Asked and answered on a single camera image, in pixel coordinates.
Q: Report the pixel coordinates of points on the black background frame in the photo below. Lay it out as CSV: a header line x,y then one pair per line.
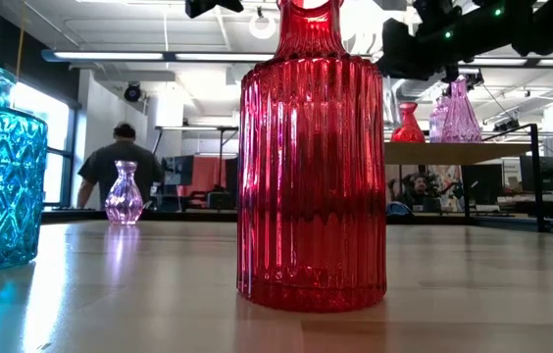
x,y
221,147

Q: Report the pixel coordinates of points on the red cone vase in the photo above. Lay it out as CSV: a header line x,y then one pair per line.
x,y
408,127

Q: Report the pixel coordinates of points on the colourful poster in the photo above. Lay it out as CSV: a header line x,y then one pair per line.
x,y
450,179

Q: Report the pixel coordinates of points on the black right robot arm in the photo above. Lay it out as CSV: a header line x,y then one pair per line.
x,y
526,24

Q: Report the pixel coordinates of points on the black bag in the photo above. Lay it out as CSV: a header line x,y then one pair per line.
x,y
220,200

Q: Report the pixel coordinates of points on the blue rounded object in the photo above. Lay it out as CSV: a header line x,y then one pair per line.
x,y
398,210

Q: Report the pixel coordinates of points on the pink ribbed cone vase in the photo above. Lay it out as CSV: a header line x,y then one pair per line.
x,y
460,117

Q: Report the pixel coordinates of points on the large black screen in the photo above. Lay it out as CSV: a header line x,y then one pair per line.
x,y
482,184

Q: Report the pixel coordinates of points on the wooden shelf black frame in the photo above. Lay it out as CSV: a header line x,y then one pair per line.
x,y
453,153

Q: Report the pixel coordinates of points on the long suspended light bar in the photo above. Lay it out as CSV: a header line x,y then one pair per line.
x,y
119,56

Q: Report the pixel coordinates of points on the purple ribbed bottle vase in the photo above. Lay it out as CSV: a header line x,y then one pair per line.
x,y
436,125

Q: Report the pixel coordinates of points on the orange room divider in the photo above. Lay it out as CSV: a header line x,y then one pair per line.
x,y
205,176

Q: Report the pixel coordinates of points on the window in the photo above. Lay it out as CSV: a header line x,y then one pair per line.
x,y
58,137

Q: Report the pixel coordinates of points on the pink bulb vase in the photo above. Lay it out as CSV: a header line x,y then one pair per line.
x,y
124,201

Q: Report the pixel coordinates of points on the white round pendant lamp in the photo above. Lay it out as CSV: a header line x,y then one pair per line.
x,y
263,27

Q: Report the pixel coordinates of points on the black aluminium table frame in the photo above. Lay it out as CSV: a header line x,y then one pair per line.
x,y
208,216

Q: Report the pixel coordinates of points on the black computer monitor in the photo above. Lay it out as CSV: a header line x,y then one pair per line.
x,y
178,170

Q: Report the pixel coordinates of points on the person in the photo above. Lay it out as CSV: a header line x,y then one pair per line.
x,y
421,188
105,166

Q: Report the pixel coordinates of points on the red ribbed bottle vase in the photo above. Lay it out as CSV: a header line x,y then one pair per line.
x,y
312,171

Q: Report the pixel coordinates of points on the blue diamond-pattern vase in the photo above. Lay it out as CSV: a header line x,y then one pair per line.
x,y
2,186

